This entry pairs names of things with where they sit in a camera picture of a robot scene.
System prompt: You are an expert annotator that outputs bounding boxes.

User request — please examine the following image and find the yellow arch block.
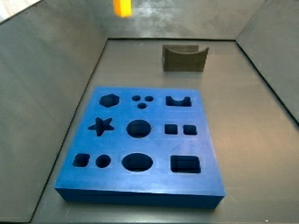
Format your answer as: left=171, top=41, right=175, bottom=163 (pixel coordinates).
left=114, top=0, right=134, bottom=18

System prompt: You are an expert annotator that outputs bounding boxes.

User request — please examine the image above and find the blue shape sorter board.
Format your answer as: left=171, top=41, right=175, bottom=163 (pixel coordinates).
left=55, top=87, right=226, bottom=209

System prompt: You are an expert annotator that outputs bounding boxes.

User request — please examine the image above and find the black curved holder stand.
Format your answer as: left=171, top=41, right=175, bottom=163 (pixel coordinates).
left=163, top=45, right=210, bottom=72

